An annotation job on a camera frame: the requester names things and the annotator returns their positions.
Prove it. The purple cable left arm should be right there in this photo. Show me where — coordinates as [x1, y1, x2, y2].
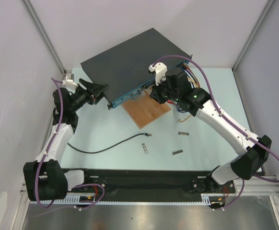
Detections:
[36, 78, 106, 209]

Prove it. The blue ethernet cable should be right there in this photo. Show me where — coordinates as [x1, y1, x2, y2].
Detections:
[177, 65, 198, 113]

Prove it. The silver sfp module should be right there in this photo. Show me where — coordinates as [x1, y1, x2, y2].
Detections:
[178, 132, 189, 136]
[172, 149, 183, 156]
[142, 143, 149, 154]

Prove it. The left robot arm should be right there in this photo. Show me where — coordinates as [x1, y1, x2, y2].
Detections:
[23, 79, 108, 204]

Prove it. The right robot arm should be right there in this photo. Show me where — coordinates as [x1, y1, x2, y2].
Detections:
[150, 68, 272, 193]

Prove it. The wooden board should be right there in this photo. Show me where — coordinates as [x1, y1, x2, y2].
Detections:
[122, 94, 171, 129]

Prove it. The aluminium rail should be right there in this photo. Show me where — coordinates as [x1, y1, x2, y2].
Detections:
[19, 174, 279, 204]

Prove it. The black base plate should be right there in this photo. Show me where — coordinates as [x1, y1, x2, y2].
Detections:
[72, 169, 235, 203]

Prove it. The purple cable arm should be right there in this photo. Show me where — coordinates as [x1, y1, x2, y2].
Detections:
[36, 78, 106, 209]
[152, 55, 279, 212]

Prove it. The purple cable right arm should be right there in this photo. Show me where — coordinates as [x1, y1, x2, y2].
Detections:
[152, 55, 279, 212]

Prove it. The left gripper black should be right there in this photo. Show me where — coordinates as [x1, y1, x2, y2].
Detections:
[69, 79, 109, 113]

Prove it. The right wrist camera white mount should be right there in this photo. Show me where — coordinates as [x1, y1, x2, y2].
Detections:
[148, 62, 167, 86]

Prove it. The black network switch blue front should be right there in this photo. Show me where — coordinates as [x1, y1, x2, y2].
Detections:
[81, 28, 191, 110]

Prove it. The light blue table mat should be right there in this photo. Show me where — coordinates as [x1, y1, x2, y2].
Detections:
[50, 67, 262, 172]

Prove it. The yellow ethernet cable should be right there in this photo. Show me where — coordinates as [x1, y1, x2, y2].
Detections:
[179, 67, 201, 124]

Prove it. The black ethernet cable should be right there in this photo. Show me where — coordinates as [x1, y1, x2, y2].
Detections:
[67, 132, 152, 153]

